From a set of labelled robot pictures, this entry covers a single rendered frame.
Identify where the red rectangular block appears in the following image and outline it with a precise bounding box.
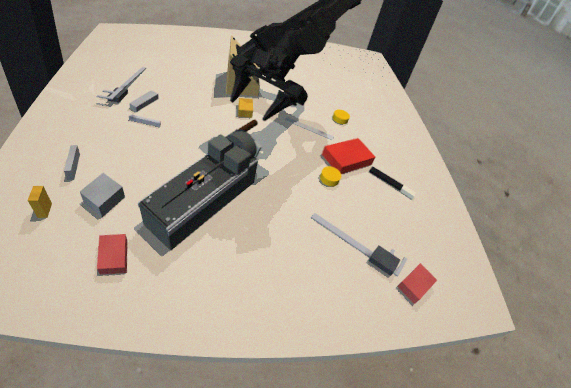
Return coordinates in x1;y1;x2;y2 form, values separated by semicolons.
397;263;437;304
97;234;128;275
322;138;376;174

